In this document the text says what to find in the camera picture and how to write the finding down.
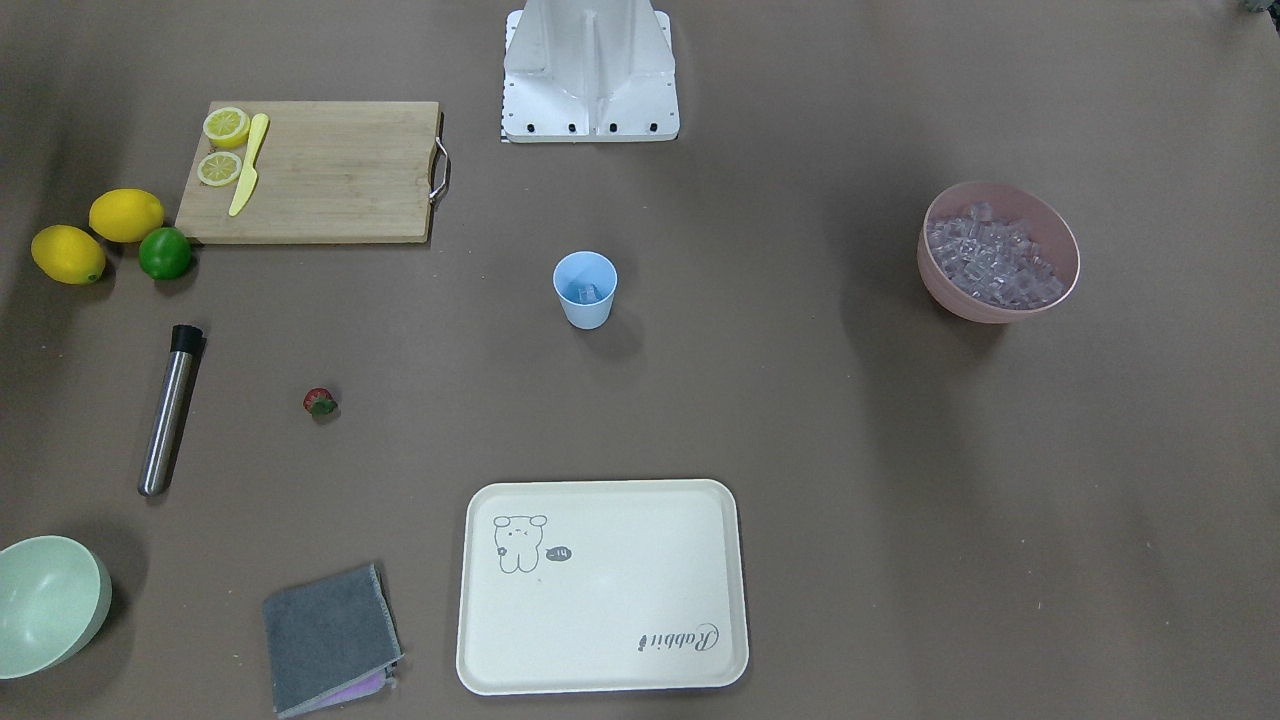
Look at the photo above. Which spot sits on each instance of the lemon slice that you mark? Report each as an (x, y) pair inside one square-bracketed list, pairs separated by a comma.
[(220, 168), (227, 128)]

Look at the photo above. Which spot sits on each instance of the grey folded cloth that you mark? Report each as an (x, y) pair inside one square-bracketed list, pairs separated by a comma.
[(330, 642)]

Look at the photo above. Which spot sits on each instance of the red strawberry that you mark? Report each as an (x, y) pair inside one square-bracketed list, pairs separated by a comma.
[(319, 401)]

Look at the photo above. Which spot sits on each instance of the clear ice cubes pile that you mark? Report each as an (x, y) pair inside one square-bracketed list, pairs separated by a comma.
[(993, 259)]

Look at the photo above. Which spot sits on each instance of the yellow plastic knife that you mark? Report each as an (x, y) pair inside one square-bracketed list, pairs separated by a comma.
[(249, 177)]

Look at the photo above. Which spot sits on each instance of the steel muddler black tip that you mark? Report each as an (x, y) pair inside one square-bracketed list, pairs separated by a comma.
[(188, 342)]

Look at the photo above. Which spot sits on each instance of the mint green bowl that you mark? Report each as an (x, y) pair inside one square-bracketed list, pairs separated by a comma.
[(55, 595)]

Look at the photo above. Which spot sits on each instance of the cream rabbit tray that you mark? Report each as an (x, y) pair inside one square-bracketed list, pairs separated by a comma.
[(571, 586)]

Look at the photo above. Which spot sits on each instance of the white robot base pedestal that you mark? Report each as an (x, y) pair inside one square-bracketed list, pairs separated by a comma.
[(589, 72)]

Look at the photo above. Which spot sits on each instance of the light blue plastic cup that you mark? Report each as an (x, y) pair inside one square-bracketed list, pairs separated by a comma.
[(585, 282)]

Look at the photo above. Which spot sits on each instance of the wooden cutting board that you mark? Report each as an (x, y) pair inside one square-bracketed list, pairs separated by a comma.
[(330, 172)]

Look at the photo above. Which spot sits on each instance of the green lime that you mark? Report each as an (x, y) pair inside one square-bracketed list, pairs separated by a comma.
[(165, 253)]

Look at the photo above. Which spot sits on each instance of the pink bowl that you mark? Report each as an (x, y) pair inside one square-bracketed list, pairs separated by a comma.
[(1048, 229)]

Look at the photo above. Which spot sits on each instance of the yellow lemon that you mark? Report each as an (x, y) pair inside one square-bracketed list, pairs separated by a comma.
[(126, 215), (68, 254)]

